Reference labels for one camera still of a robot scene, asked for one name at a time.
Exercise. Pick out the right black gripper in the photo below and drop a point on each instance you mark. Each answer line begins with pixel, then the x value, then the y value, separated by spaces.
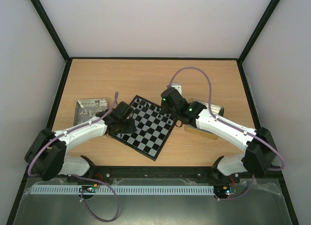
pixel 166 106

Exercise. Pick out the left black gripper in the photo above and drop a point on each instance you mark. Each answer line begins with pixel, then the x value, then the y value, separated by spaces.
pixel 131 128

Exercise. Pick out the silver tin with white pieces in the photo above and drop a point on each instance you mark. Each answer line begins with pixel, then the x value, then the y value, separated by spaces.
pixel 88 108

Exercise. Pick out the light blue slotted cable duct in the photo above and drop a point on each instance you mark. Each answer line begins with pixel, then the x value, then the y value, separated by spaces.
pixel 122 190

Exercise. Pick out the empty gold-rimmed metal tin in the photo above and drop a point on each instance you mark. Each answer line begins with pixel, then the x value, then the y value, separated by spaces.
pixel 218 110

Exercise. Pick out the black and silver chessboard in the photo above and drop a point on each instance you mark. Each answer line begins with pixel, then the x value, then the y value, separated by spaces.
pixel 150 139

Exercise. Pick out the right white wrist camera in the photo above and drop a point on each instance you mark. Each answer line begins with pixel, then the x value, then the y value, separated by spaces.
pixel 177 86

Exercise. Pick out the black aluminium frame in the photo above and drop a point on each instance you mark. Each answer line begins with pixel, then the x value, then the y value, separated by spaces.
pixel 257 31

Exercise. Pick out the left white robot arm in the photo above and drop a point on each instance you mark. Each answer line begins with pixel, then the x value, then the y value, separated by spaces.
pixel 48 156

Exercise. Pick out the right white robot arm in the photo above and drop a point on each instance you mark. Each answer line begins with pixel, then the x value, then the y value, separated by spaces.
pixel 256 146

